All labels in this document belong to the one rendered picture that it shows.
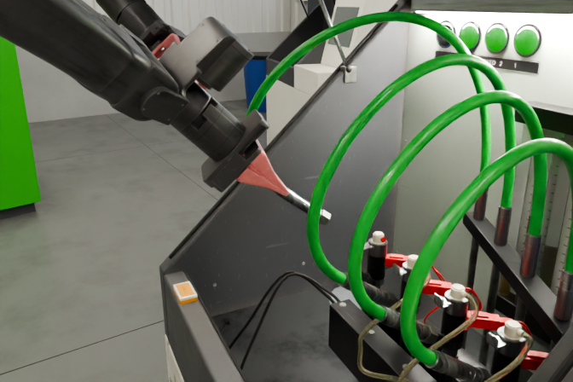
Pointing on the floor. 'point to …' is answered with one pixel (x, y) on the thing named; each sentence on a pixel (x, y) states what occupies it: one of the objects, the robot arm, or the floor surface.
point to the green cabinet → (14, 141)
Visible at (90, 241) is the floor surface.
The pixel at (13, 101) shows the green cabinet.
